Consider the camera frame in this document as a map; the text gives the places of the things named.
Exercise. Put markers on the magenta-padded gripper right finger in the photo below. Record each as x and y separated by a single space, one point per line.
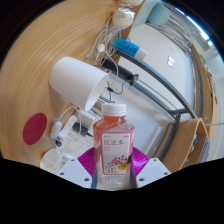
151 170

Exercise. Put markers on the clear bottle with pink drink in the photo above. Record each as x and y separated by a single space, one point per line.
115 150

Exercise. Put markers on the white round pouch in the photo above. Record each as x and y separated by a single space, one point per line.
130 2
123 17

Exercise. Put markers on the teal cushion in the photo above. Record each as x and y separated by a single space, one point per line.
163 14

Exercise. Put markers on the flat round red coaster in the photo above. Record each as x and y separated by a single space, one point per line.
34 129

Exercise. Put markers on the white translucent plastic box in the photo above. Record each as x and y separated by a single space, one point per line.
50 159

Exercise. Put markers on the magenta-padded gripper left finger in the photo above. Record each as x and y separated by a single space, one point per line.
75 170

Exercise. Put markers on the white paper cup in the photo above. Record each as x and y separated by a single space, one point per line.
75 80

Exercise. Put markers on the grey metal desk frame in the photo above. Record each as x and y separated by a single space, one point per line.
156 78

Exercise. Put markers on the white power strip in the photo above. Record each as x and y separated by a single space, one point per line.
68 128

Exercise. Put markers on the black charger plug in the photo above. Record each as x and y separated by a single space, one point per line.
80 129

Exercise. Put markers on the white oval earbuds case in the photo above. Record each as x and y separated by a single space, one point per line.
56 130

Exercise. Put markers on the white charger block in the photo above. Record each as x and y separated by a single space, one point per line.
87 117

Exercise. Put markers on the blue tube white cap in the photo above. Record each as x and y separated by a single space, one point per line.
126 47

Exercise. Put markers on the black electric shaver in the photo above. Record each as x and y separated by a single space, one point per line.
121 71

